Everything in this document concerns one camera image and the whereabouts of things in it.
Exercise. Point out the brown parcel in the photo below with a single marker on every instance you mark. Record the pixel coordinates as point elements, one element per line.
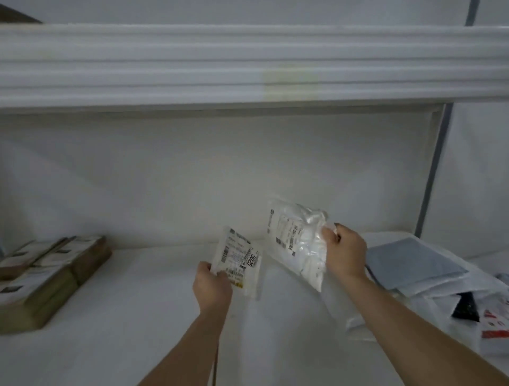
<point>83,258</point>
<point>24,256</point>

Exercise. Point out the white metal shelving rack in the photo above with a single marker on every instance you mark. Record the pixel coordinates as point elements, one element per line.
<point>238,63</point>

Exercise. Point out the blue-grey mailer bag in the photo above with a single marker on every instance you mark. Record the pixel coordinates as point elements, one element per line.
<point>413,262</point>

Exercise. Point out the black mailer bag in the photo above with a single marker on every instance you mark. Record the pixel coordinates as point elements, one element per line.
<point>467,308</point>

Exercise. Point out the pile of plastic mailer bags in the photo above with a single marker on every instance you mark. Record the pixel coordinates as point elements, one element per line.
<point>437,302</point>

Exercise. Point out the small green-taped box white label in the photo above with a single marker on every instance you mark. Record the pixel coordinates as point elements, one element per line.
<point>36,302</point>

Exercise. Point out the person's right forearm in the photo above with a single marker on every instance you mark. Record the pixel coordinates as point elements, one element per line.
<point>417,330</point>

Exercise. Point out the person's left forearm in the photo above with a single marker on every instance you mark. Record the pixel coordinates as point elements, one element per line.
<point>187,350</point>

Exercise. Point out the person's left hand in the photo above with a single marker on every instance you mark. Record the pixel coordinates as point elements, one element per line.
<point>212,290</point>

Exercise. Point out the person's right hand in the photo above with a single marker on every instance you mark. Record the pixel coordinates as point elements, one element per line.
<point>350,254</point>

